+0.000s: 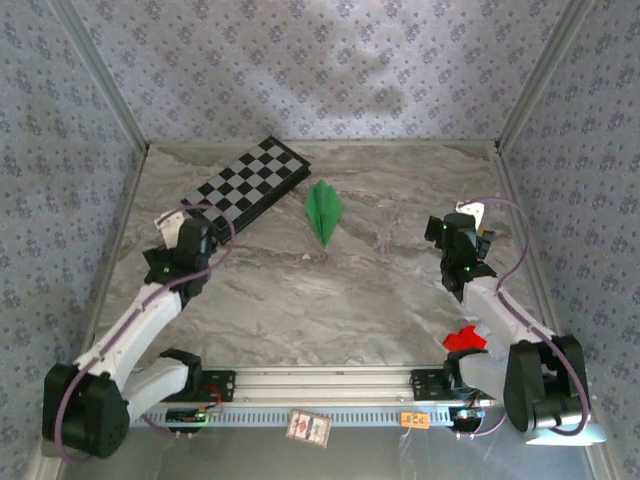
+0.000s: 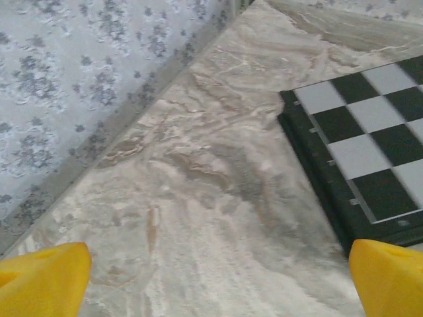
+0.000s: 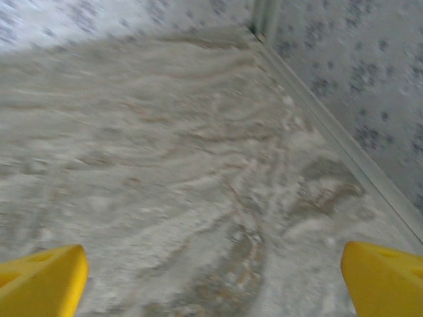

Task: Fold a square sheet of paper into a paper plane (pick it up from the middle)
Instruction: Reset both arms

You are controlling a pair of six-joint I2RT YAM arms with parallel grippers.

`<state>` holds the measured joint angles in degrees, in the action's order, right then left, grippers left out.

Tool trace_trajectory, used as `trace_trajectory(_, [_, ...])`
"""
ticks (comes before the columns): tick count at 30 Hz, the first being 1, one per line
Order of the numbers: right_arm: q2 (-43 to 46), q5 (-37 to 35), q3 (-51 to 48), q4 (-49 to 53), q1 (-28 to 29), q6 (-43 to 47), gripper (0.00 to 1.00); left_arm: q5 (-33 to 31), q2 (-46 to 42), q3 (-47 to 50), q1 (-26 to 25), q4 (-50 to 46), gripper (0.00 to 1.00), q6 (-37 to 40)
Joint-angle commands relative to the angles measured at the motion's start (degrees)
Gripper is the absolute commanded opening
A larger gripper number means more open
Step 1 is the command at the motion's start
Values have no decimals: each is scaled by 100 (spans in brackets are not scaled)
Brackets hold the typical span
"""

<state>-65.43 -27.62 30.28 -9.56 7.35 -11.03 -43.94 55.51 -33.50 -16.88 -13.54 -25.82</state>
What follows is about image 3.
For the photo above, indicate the aluminium corner post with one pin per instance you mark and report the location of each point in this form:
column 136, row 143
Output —
column 267, row 20

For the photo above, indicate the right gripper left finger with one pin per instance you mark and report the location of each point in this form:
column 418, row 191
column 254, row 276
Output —
column 43, row 284

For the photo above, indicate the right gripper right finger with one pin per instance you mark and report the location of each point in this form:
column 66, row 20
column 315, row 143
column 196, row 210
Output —
column 386, row 284

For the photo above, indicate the aluminium table side rail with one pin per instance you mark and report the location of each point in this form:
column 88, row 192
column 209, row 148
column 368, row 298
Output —
column 357, row 164

